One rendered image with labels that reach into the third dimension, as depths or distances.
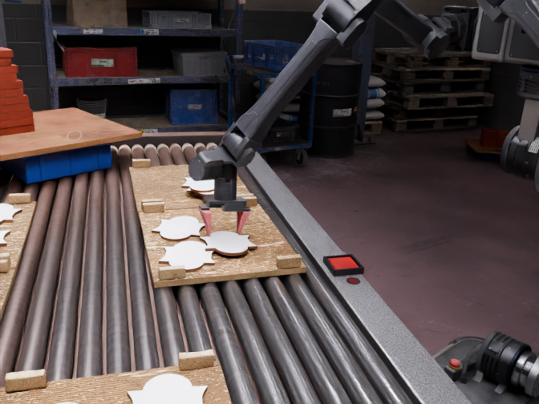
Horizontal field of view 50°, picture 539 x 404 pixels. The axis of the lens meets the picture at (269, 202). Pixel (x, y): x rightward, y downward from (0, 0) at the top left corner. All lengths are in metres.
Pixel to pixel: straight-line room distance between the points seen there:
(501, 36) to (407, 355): 0.95
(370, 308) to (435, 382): 0.25
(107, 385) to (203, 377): 0.15
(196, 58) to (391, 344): 5.00
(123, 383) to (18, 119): 1.29
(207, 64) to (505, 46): 4.52
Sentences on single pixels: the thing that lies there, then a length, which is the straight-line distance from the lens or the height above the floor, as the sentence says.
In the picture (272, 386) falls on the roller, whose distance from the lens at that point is 1.01.
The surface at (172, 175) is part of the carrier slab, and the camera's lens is 1.94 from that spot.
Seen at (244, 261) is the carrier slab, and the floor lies 0.94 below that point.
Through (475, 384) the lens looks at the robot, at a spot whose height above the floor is 0.26.
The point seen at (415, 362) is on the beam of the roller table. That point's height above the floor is 0.91.
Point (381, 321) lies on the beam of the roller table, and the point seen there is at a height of 0.91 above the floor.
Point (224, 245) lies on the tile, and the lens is 1.40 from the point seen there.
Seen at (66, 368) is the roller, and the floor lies 0.91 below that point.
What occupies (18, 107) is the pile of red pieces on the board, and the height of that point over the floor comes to 1.13.
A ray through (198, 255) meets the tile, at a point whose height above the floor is 0.94.
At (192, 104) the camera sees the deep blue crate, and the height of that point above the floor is 0.35.
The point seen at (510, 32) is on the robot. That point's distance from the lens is 1.71.
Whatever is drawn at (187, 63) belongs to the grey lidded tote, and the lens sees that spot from 5.90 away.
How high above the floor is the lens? 1.55
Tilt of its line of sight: 21 degrees down
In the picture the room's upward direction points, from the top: 3 degrees clockwise
